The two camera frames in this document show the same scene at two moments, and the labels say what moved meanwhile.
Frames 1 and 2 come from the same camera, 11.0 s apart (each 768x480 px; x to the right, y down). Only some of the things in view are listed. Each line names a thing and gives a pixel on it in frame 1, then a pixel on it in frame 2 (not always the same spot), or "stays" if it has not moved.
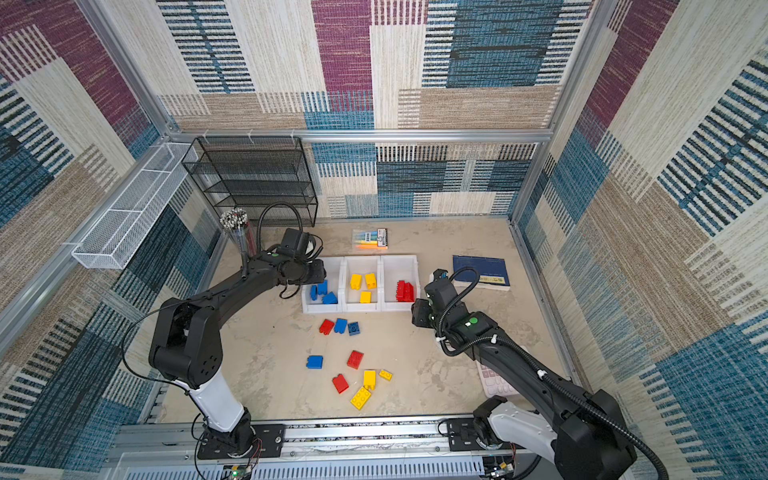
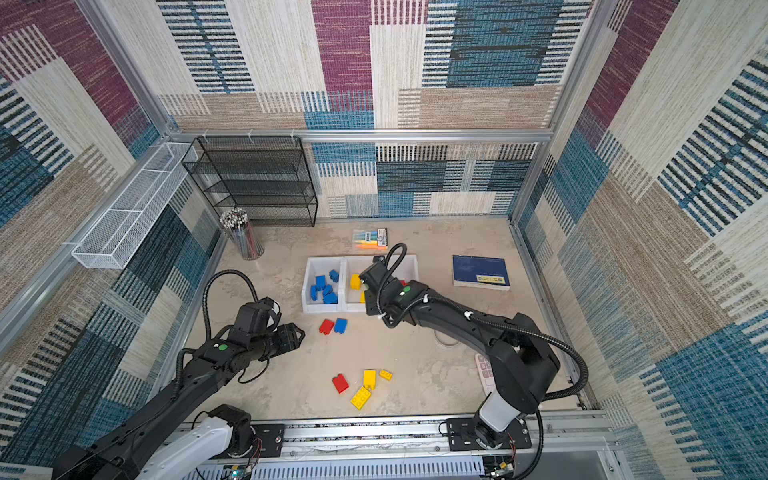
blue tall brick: [329, 298] stays
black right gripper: [419, 309] -> [370, 305]
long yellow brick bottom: [360, 398] stays
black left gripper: [319, 274] -> [289, 337]
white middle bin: [351, 298] stays
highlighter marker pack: [368, 239] stays
